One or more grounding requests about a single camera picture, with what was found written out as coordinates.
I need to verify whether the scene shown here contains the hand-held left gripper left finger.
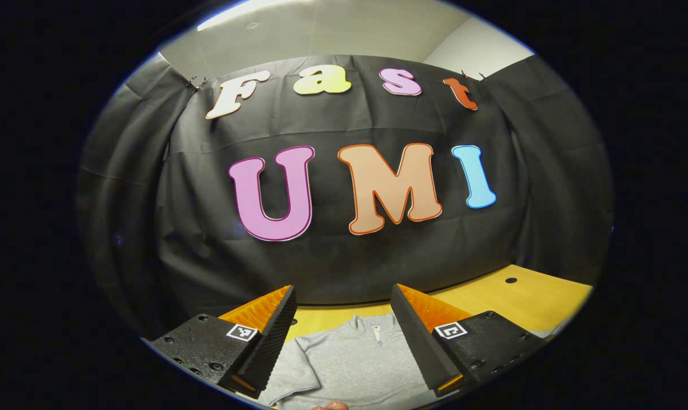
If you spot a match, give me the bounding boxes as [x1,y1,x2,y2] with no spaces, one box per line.
[145,285,298,399]

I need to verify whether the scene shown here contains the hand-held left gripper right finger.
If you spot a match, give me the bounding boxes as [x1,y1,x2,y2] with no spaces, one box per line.
[390,283,548,398]

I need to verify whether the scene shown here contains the grey zip-neck sweatshirt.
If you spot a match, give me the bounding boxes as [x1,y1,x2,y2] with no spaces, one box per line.
[258,313,435,410]

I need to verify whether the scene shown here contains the black backdrop cloth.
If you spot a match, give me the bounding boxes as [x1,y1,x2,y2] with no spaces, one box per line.
[75,52,615,342]

